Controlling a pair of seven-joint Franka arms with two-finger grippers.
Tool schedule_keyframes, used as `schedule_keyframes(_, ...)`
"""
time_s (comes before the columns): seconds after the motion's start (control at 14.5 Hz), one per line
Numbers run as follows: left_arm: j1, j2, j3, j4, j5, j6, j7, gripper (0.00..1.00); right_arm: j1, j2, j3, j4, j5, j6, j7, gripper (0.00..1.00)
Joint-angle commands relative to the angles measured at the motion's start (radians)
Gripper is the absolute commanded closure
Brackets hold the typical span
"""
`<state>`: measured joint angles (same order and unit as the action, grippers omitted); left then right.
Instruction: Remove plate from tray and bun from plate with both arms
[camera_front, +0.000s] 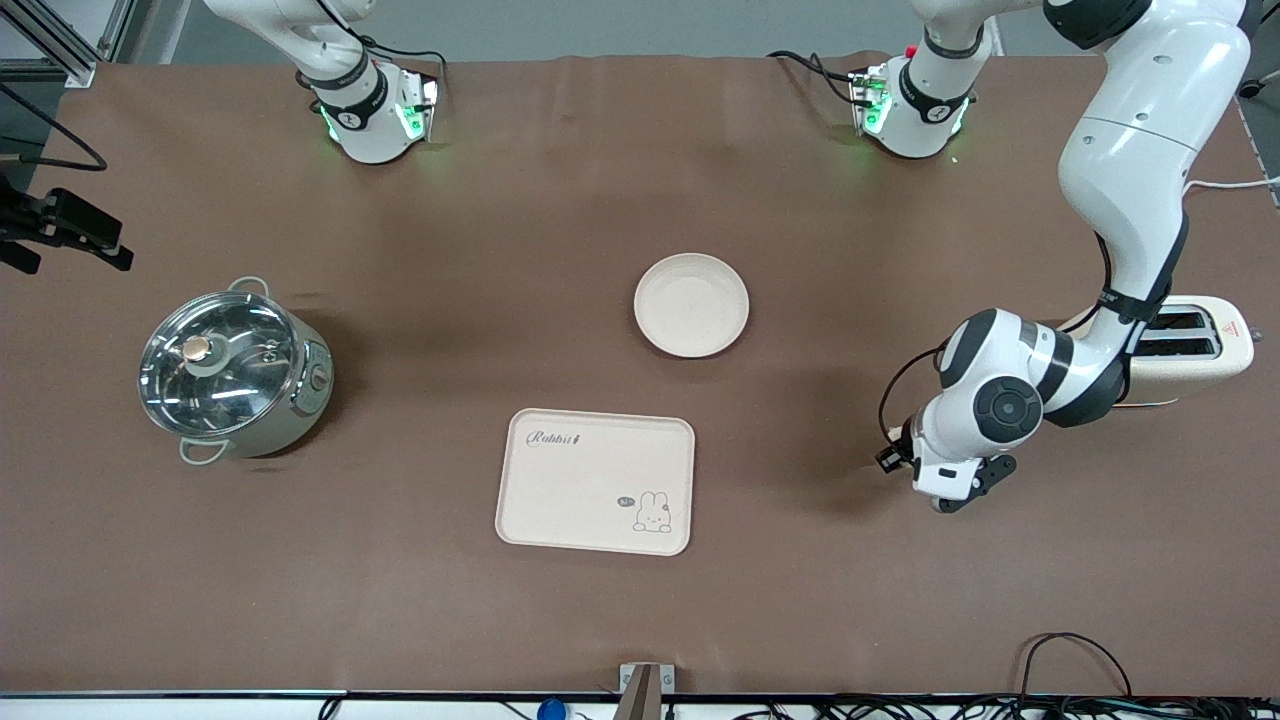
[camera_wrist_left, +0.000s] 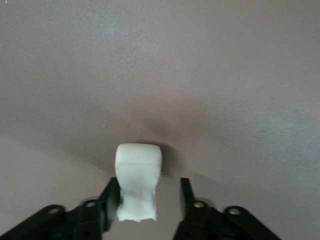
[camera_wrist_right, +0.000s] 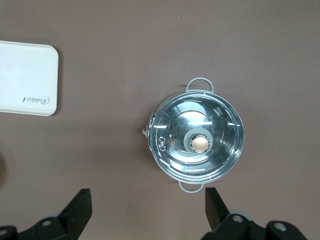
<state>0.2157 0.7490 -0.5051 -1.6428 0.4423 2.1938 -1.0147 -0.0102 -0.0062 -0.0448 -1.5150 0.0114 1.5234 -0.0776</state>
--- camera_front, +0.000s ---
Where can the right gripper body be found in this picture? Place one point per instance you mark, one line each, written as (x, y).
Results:
(42, 220)

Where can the round cream plate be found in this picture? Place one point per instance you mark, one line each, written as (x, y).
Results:
(690, 305)

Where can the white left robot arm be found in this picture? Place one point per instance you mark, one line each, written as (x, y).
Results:
(1130, 150)

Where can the glass pot lid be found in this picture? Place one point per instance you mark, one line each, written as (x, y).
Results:
(240, 390)

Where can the cream two-slot toaster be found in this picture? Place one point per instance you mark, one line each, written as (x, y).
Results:
(1200, 370)

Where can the cream rabbit print tray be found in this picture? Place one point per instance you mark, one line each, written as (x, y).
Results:
(580, 490)

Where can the brown table mat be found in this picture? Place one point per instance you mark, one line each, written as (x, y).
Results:
(600, 200)

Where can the small blue round object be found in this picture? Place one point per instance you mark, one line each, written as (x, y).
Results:
(551, 710)

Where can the aluminium frame profile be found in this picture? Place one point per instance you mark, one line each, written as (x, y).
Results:
(80, 70)

